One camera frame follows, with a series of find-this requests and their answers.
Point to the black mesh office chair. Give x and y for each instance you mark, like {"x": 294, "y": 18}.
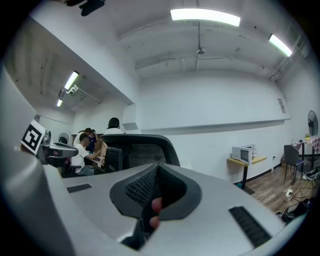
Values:
{"x": 150, "y": 140}

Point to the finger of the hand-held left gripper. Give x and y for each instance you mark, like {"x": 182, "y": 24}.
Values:
{"x": 66, "y": 149}

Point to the table with patterned cloth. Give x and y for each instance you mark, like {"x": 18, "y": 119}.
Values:
{"x": 315, "y": 143}

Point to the white power strip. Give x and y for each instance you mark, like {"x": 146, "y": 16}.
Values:
{"x": 289, "y": 193}

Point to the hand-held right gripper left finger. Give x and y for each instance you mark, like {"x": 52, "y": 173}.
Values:
{"x": 100, "y": 200}

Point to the black standing fan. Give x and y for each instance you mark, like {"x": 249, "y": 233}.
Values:
{"x": 63, "y": 138}
{"x": 312, "y": 122}

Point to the small teal container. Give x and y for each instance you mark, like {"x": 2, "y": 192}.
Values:
{"x": 239, "y": 185}

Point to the yellow wooden side table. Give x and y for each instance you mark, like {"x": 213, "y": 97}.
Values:
{"x": 258, "y": 159}

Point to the white ceiling fan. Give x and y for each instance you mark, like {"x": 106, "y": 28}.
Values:
{"x": 200, "y": 51}

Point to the grey sneaker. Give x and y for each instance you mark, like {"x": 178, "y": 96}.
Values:
{"x": 311, "y": 175}

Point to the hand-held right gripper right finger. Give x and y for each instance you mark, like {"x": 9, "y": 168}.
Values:
{"x": 212, "y": 212}

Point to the white microwave oven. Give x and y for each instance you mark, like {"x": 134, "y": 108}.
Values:
{"x": 237, "y": 153}

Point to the grey chair with blue seat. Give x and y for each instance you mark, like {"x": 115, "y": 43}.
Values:
{"x": 290, "y": 152}

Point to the white ceiling fixture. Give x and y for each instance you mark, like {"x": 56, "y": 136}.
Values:
{"x": 71, "y": 89}

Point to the small yellow potted plant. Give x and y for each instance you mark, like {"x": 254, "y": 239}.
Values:
{"x": 307, "y": 136}

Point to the long ceiling light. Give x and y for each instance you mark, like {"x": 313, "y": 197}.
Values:
{"x": 59, "y": 102}
{"x": 205, "y": 17}
{"x": 280, "y": 45}
{"x": 71, "y": 80}

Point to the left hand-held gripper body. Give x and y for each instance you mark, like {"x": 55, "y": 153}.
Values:
{"x": 32, "y": 136}

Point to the wall notice paper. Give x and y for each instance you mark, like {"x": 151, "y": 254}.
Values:
{"x": 281, "y": 105}

